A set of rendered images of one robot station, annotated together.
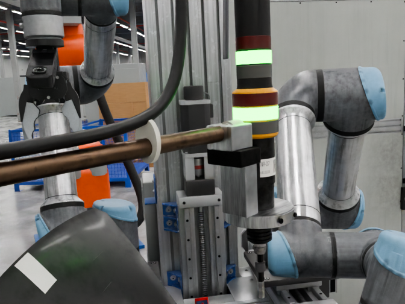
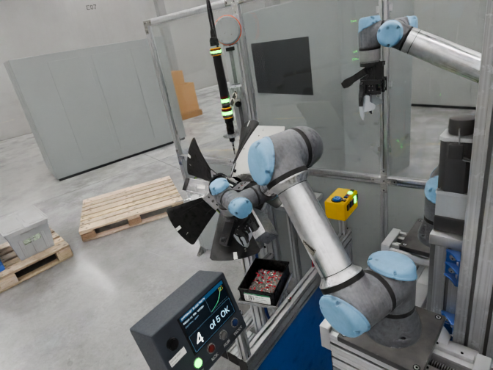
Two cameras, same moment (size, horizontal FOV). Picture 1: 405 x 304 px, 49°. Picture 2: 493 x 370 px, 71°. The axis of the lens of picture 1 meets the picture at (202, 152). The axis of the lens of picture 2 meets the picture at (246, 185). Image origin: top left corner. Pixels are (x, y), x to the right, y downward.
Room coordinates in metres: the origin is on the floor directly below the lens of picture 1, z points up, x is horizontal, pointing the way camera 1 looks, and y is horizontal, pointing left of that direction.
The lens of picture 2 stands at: (1.63, -0.94, 1.85)
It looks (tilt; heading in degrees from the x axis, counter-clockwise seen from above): 23 degrees down; 142
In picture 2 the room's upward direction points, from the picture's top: 10 degrees counter-clockwise
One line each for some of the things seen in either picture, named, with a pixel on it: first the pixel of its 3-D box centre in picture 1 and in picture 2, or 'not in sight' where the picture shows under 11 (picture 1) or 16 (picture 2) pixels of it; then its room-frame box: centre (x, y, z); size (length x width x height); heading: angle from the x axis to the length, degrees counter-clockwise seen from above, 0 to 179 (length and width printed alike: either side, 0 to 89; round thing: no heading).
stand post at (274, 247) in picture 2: not in sight; (273, 252); (0.23, 0.25, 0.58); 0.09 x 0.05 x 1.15; 11
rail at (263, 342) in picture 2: not in sight; (307, 287); (0.80, -0.08, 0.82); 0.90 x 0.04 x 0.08; 101
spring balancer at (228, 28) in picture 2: not in sight; (227, 30); (-0.09, 0.44, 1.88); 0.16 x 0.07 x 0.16; 46
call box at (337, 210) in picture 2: not in sight; (341, 205); (0.72, 0.31, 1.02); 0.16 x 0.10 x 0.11; 101
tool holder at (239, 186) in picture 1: (251, 171); (229, 124); (0.42, -0.05, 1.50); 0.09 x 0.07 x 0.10; 136
